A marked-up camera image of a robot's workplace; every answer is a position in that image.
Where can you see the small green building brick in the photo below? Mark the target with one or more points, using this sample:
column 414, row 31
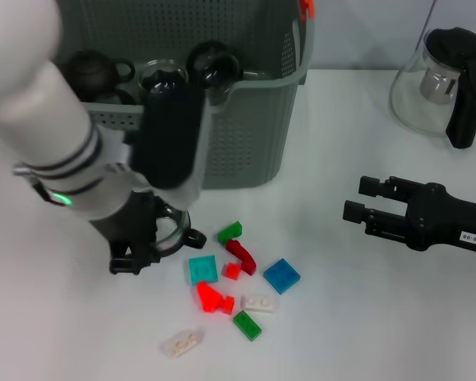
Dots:
column 229, row 232

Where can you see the blue square building plate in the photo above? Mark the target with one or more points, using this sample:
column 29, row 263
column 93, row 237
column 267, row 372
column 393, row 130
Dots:
column 281, row 275

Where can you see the small bright red brick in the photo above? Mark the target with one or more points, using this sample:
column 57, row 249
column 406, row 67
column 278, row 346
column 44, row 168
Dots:
column 227, row 305

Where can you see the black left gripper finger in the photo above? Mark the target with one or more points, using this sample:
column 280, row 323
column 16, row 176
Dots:
column 125, row 266

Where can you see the bright red slope brick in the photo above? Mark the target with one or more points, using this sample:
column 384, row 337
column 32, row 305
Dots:
column 208, row 295

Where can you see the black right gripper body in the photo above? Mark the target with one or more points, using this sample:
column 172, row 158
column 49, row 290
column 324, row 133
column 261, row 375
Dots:
column 440, row 218

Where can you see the grey perforated storage bin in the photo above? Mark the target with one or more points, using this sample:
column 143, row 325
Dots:
column 246, row 139

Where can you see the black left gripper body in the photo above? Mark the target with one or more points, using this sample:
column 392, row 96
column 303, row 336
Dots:
column 131, row 222

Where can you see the grey left wrist camera housing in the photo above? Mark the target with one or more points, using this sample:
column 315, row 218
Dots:
column 166, row 139

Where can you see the black clay teapot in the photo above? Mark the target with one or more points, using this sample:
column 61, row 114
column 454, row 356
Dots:
column 91, row 73

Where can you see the small orange-red square brick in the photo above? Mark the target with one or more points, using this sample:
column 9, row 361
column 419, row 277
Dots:
column 232, row 271

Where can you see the translucent white building brick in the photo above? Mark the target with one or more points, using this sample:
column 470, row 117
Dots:
column 182, row 343

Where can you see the green flat building plate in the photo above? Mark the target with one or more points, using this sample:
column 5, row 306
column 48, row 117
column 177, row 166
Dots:
column 246, row 325

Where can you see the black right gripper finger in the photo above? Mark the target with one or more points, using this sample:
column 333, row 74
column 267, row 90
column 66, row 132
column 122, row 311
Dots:
column 385, row 188
column 381, row 224

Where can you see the dark red curved brick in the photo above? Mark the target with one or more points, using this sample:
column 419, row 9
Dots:
column 244, row 260

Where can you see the white two-stud brick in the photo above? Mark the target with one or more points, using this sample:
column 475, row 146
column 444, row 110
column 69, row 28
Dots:
column 259, row 303

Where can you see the teal square building plate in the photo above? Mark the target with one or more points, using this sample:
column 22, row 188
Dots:
column 202, row 270

